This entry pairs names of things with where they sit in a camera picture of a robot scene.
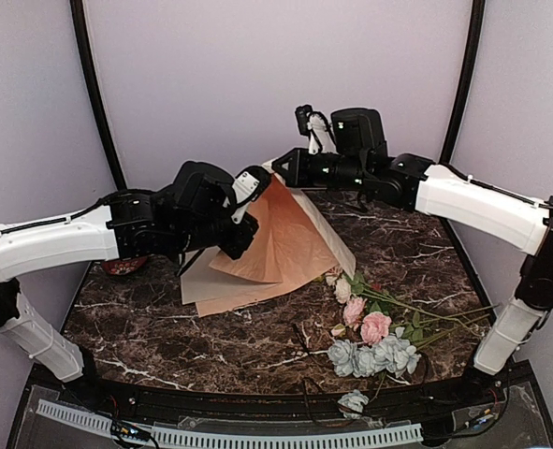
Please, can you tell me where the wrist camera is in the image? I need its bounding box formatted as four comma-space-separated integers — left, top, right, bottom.
295, 105, 336, 155
231, 166, 271, 225

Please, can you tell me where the pink fake flower stem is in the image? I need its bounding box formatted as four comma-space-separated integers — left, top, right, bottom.
330, 296, 491, 348

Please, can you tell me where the single blue fake flower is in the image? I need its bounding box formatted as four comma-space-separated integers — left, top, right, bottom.
338, 390, 370, 419

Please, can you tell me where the black frame post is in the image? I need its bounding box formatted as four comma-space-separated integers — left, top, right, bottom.
439, 0, 487, 163
69, 0, 127, 190

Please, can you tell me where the white slotted cable duct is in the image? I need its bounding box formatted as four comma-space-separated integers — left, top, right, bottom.
36, 399, 423, 448

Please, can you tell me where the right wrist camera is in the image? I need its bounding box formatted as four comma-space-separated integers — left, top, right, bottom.
295, 105, 336, 155

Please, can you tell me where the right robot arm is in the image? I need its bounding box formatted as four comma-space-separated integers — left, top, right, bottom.
271, 105, 553, 406

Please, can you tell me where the blue fake flower bunch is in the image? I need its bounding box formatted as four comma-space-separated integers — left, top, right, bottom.
327, 326, 459, 379

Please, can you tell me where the small circuit board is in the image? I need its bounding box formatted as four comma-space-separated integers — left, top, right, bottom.
109, 420, 152, 442

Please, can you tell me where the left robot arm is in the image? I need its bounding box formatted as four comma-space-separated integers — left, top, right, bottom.
0, 161, 271, 408

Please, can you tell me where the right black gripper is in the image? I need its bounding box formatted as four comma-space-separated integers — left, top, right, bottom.
273, 146, 370, 192

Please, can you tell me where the right black frame post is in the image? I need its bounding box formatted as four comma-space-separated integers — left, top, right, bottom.
439, 0, 487, 163

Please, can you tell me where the left black frame post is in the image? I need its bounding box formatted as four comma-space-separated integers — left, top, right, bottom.
69, 0, 127, 190

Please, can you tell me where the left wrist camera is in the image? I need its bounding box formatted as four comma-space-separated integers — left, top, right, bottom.
231, 166, 271, 225

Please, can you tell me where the peach wrapping paper sheet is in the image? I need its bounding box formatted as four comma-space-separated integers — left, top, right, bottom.
181, 173, 357, 317

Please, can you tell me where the white fake flower stem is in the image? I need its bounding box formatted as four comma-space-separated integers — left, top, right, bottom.
324, 272, 493, 324

